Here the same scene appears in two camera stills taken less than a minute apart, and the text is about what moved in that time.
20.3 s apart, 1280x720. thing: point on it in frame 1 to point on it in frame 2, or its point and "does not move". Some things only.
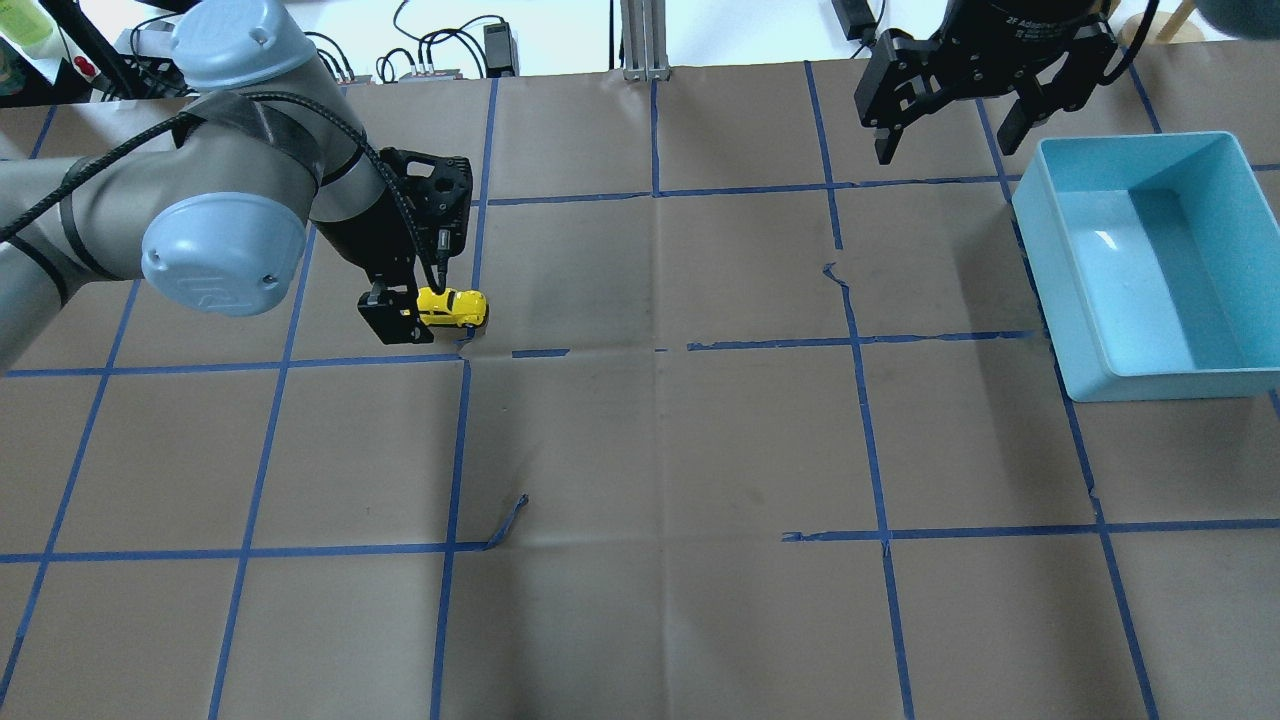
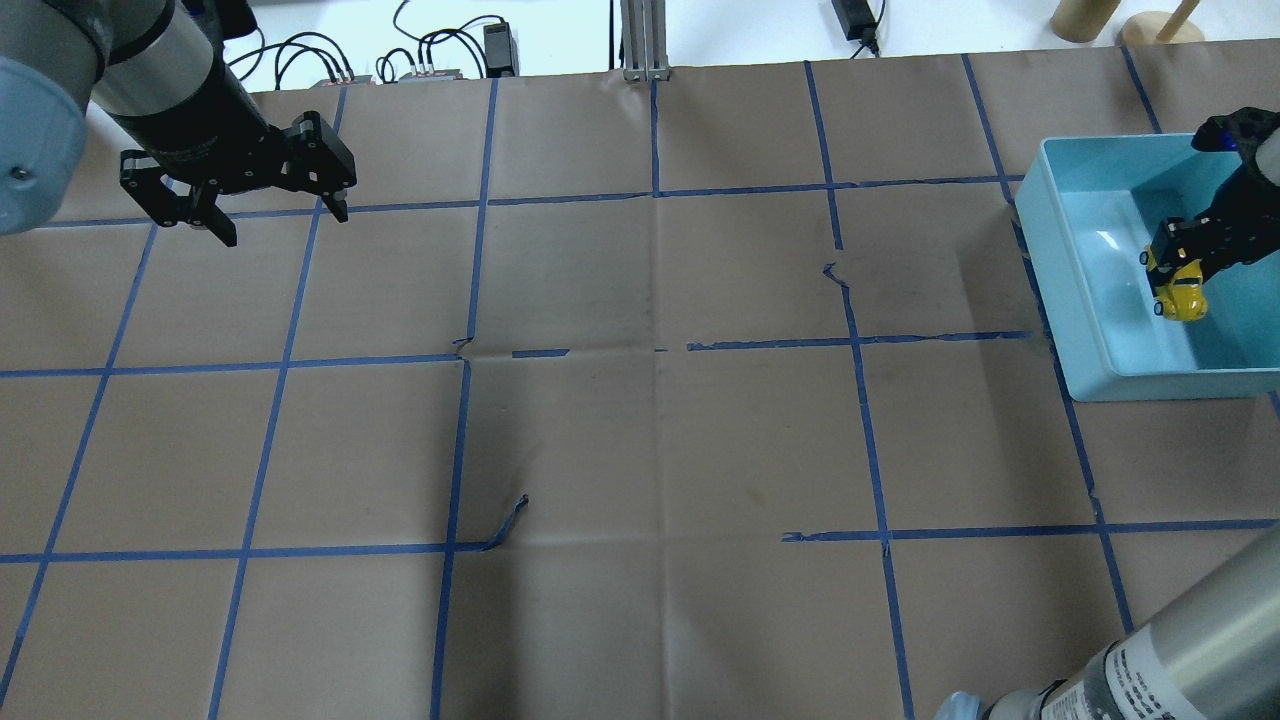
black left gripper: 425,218 to 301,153
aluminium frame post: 644,28 does not move
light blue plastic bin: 1154,261 does not move
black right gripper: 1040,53 to 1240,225
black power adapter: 499,50 does not move
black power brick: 857,20 does not move
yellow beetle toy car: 452,307 to 1180,292
